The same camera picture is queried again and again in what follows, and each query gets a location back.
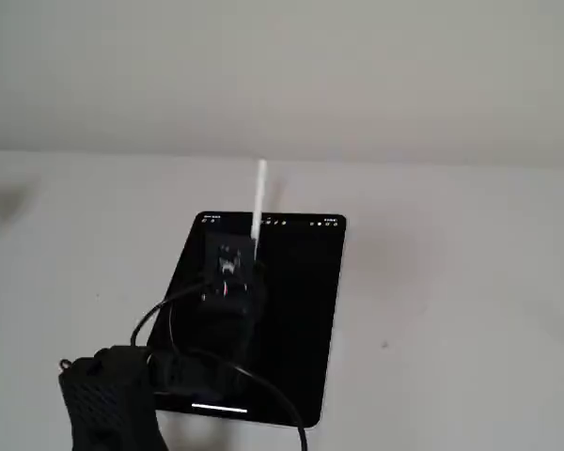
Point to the white stylus pencil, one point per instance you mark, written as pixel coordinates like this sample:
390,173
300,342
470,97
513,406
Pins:
259,197

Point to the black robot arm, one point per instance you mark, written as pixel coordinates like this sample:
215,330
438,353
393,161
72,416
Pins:
108,399

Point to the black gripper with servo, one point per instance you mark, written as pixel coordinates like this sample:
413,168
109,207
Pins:
227,254

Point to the black screen silver tablet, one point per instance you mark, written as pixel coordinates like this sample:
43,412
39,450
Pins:
301,305

